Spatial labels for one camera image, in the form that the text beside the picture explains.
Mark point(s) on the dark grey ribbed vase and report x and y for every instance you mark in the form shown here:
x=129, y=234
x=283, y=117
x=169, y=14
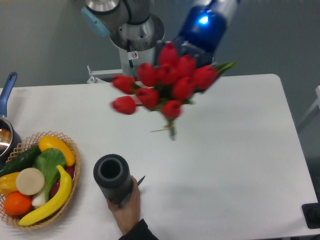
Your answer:
x=112, y=174

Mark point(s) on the yellow banana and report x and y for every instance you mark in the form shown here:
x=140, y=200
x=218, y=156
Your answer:
x=54, y=204

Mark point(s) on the yellow lemon squash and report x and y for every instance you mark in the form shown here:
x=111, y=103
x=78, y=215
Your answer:
x=48, y=142

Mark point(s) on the purple red vegetable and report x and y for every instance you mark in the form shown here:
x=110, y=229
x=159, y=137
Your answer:
x=70, y=170

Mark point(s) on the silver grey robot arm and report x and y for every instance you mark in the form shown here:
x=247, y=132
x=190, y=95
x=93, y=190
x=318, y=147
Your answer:
x=132, y=27

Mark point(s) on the yellow bell pepper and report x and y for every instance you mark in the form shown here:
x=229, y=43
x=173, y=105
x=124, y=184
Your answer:
x=8, y=183

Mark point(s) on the green bok choy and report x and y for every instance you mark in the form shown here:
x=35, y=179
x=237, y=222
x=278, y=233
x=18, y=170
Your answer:
x=47, y=163

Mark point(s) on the blue handled saucepan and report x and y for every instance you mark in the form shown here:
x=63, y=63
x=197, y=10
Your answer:
x=9, y=138

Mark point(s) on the dark green cucumber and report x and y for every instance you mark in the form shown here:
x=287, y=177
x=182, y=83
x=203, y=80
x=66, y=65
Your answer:
x=22, y=161

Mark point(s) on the dark sleeved forearm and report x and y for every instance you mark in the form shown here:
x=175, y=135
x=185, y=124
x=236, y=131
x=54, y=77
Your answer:
x=140, y=231

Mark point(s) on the black device at edge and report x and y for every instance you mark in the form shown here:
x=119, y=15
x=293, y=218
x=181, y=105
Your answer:
x=311, y=212

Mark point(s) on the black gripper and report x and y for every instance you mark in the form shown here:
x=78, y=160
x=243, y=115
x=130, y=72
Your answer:
x=199, y=36

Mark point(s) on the woven wicker basket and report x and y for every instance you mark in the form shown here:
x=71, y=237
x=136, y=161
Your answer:
x=26, y=144

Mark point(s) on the beige round disc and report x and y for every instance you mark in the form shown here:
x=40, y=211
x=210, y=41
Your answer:
x=30, y=181

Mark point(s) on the orange fruit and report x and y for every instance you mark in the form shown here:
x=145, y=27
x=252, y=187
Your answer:
x=17, y=204

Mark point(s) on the bare human hand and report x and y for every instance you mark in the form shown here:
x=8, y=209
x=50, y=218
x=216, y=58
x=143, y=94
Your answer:
x=129, y=214

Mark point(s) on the white frame at right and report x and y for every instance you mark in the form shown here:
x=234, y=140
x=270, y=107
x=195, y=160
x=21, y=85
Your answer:
x=310, y=113

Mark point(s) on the red tulip bouquet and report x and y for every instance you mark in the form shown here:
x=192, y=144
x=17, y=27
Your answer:
x=167, y=87

